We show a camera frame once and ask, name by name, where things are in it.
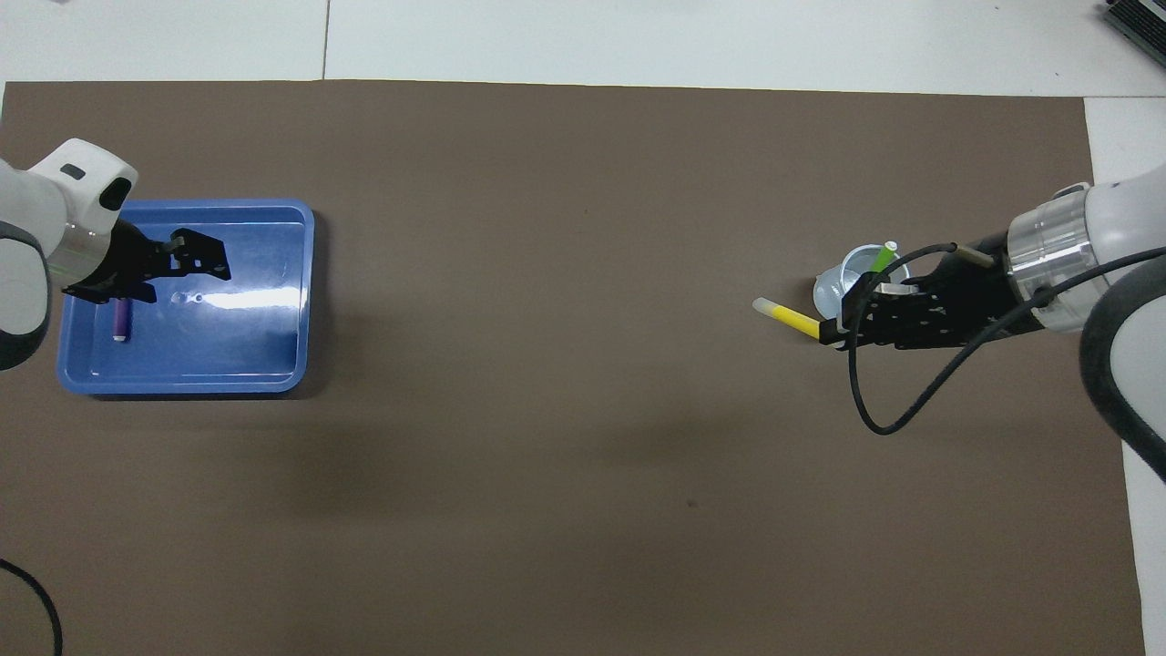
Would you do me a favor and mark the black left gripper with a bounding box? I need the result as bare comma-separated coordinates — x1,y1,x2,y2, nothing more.
61,218,233,305

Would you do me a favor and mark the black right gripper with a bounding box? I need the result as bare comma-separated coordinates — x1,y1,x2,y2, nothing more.
817,234,1045,353

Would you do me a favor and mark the yellow pen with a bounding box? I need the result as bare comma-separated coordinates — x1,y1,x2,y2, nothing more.
752,297,823,340

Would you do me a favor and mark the blue plastic tray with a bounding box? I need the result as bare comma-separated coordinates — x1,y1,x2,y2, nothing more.
56,199,316,396

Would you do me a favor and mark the clear plastic cup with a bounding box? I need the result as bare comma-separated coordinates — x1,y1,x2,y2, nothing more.
813,244,912,322

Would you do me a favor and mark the brown table mat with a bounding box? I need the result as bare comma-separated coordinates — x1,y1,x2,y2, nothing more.
0,80,1145,656

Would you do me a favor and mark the dark keyboard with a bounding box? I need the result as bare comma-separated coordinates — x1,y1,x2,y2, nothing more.
1104,0,1166,67

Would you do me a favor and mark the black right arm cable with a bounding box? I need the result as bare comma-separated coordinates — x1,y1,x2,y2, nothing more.
847,241,1166,436

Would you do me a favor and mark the black loose cable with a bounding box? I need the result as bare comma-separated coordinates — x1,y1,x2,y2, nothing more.
0,558,63,656

